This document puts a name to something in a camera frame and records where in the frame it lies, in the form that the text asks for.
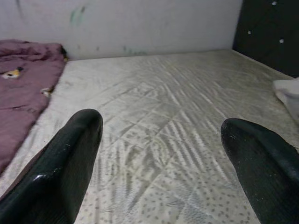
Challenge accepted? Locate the white quilted mattress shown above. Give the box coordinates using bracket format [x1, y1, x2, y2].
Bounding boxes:
[0, 49, 299, 224]

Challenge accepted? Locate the white pillow with tree print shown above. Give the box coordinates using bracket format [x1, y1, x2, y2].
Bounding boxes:
[272, 77, 299, 119]

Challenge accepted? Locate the purple cartoon print blanket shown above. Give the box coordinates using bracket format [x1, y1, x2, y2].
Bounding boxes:
[0, 39, 68, 175]

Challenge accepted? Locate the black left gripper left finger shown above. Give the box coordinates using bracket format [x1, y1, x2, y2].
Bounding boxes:
[0, 108, 104, 224]

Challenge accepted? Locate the black tufted headboard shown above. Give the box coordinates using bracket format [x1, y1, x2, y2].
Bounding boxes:
[233, 0, 299, 79]

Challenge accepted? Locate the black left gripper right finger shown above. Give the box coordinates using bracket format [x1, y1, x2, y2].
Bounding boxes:
[221, 118, 299, 224]

